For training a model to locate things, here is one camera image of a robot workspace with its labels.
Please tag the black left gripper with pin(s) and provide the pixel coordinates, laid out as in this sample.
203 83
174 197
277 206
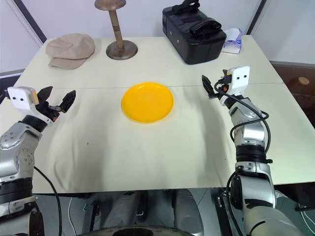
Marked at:
46 109

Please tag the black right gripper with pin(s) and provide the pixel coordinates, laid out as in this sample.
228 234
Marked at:
224 84

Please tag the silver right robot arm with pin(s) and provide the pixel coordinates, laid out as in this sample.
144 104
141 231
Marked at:
248 127

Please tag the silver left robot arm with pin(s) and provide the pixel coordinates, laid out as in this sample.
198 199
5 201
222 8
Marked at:
14 137

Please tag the yellow round plate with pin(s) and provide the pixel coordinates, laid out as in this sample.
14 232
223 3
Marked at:
147 102

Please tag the white blue tissue pack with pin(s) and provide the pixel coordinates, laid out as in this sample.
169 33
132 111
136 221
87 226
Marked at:
232 44

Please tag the black carry bag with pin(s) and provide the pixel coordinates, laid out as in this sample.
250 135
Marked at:
194 41

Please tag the beige flat cap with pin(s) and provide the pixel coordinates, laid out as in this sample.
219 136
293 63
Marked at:
70 49

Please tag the cream table cloth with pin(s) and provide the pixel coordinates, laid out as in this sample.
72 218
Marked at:
123 152

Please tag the round wooden stool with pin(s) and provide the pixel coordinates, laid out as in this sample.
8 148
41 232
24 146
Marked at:
303 80

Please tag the wooden hat stand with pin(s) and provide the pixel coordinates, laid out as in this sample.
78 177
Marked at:
119 37

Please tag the grey left robot leg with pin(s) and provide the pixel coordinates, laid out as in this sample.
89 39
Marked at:
121 209

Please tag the grey robot leg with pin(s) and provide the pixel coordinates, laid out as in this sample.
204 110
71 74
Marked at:
121 209
188 211

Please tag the grey right robot leg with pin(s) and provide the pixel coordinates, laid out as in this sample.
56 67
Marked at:
188 211

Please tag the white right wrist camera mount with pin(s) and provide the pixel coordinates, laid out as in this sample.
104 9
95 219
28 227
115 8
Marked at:
240 78

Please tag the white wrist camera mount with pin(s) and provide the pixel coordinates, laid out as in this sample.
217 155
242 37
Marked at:
19 96
240 78

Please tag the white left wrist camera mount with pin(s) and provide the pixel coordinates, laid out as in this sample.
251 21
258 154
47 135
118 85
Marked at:
19 96

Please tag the black frame post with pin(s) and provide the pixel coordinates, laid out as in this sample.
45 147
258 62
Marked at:
254 17
29 20

